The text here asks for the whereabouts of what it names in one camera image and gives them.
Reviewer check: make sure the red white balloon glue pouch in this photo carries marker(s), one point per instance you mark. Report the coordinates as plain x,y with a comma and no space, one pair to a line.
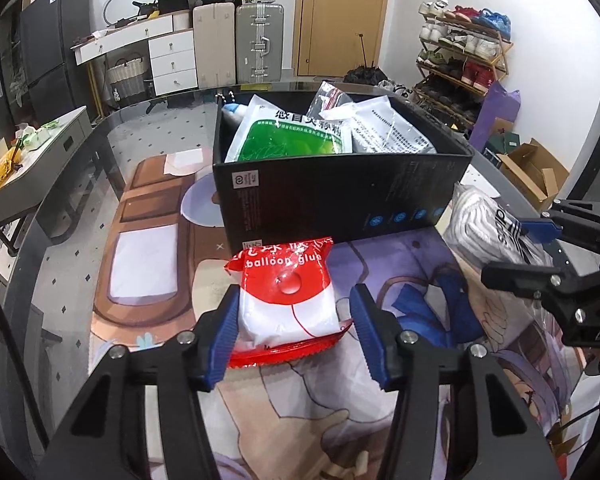
287,303

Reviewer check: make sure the purple paper bag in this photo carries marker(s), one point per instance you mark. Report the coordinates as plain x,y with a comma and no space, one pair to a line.
497,104

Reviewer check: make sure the anime printed table mat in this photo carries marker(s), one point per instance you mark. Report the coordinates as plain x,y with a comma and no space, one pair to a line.
321,416

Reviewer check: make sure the wooden door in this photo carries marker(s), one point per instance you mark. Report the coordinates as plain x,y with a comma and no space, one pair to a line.
332,37

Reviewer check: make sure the black storage box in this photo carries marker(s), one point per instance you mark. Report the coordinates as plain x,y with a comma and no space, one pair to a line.
343,196

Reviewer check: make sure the green white medicine pouch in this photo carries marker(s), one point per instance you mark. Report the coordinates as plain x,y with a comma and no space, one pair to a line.
269,132

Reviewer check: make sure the wooden shoe rack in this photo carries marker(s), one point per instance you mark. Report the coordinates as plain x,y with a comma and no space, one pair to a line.
463,51

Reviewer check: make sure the yellow bag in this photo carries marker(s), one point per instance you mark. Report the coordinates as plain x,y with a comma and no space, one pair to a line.
9,163

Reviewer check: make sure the white dresser desk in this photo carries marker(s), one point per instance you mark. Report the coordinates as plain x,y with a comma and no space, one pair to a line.
164,44

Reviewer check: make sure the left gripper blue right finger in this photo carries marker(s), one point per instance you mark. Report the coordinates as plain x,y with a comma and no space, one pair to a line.
378,334

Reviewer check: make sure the woven laundry basket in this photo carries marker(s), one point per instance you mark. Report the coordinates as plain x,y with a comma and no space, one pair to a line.
127,78

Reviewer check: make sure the beige suitcase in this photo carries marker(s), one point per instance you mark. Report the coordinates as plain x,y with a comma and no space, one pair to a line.
214,45

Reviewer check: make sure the open cardboard box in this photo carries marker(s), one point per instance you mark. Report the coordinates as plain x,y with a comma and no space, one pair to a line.
535,172

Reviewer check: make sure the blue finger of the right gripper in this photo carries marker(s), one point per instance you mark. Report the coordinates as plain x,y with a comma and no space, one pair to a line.
523,281
538,231

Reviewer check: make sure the grey coffee table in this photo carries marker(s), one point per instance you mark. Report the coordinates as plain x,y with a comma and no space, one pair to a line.
25,189

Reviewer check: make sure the silver aluminium suitcase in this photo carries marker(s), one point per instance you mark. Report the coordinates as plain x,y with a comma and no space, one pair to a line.
259,42

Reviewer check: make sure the white printed text pouch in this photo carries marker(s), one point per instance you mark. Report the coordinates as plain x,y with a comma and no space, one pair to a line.
375,127

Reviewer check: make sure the pile of shoes on floor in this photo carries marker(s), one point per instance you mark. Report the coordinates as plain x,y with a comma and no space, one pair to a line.
374,76

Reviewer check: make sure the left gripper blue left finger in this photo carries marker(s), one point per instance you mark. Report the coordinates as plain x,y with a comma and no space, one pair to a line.
216,332

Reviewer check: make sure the black refrigerator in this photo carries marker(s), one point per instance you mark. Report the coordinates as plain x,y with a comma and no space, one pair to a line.
56,84

